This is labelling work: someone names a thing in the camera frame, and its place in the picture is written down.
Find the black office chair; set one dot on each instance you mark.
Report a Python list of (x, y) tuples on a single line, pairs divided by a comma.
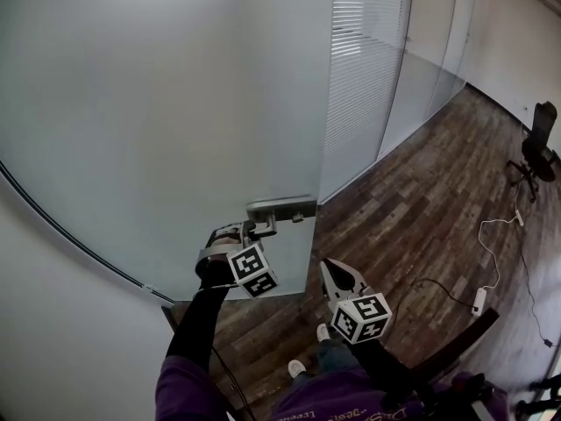
[(541, 143)]

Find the small white plug adapter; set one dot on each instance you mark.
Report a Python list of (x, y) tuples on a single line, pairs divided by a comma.
[(520, 218)]

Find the glass partition with blinds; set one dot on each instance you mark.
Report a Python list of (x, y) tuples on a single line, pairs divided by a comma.
[(359, 103)]

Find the person's white shoe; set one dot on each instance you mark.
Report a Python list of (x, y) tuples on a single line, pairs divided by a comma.
[(296, 368), (323, 331)]

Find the person's left forearm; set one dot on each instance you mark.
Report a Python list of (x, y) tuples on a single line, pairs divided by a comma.
[(197, 318)]

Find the black baseboard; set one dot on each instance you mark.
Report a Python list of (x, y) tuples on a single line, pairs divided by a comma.
[(168, 314)]

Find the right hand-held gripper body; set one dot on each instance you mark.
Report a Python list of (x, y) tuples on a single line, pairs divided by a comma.
[(364, 314)]

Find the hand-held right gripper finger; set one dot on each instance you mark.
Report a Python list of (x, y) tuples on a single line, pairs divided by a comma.
[(328, 287), (357, 284)]

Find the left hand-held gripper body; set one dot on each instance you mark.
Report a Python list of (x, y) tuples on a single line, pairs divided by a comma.
[(247, 266)]

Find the person's purple shirt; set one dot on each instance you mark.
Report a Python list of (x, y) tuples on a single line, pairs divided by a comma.
[(333, 397)]

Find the person's right white shoe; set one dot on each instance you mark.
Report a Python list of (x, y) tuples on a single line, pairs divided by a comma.
[(323, 331)]

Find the white power strip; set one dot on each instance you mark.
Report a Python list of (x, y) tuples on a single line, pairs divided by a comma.
[(479, 301)]

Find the person's right forearm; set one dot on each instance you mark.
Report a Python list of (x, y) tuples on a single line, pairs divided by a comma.
[(381, 362)]

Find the person's blue jeans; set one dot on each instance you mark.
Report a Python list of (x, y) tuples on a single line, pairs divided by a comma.
[(337, 353)]

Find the black stand base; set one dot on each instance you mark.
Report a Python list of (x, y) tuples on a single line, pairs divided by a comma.
[(539, 386)]

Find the person's left hand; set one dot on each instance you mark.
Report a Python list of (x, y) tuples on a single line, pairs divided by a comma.
[(227, 240)]

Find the frosted glass door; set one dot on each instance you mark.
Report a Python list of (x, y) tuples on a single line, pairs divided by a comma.
[(175, 103)]

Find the person's left white shoe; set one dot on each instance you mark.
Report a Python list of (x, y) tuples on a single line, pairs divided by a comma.
[(296, 368)]

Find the black power adapter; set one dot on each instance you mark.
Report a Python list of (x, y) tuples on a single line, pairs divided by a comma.
[(548, 343)]

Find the black device with red button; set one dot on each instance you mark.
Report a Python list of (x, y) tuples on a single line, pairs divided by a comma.
[(477, 393)]

